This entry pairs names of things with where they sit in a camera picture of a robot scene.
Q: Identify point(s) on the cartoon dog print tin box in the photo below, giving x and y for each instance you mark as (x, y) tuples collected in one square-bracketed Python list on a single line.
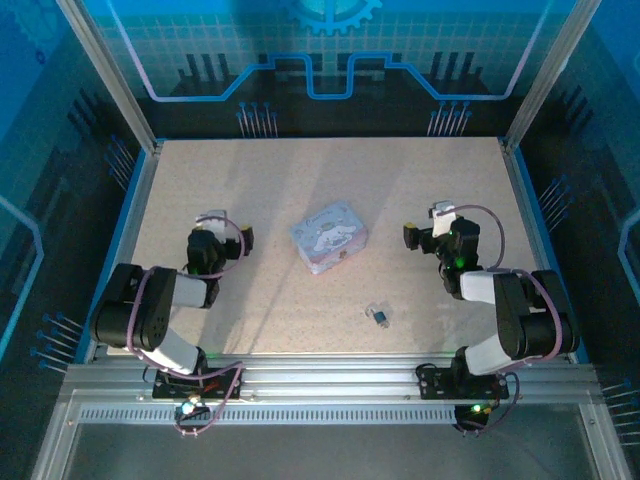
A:
[(330, 237)]

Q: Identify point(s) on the aluminium table side rail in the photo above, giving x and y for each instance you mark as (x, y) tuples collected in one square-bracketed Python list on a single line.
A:
[(522, 200), (135, 200)]

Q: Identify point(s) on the blue table edge strip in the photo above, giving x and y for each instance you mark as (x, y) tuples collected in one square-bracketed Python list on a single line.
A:
[(122, 220), (537, 220)]

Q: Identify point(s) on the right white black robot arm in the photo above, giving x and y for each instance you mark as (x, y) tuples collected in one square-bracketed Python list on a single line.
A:
[(477, 285)]

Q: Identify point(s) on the aluminium frame post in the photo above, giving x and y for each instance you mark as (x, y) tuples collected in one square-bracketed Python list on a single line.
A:
[(107, 75), (550, 75)]

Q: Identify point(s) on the aluminium lower frame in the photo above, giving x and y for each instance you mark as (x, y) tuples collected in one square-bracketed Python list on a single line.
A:
[(55, 440)]

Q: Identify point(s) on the aluminium mounting rail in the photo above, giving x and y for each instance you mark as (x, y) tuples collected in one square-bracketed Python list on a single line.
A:
[(325, 380)]

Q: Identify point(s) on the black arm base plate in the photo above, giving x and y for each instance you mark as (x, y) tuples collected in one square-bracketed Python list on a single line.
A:
[(225, 382), (435, 382)]

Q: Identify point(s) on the lit connector board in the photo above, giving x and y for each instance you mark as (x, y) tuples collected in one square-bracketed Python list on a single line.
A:
[(190, 409), (475, 411)]

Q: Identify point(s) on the small dark padlock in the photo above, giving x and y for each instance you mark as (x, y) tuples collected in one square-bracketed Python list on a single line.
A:
[(379, 316)]

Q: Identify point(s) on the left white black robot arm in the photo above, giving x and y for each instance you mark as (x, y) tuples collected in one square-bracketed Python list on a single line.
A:
[(190, 292)]

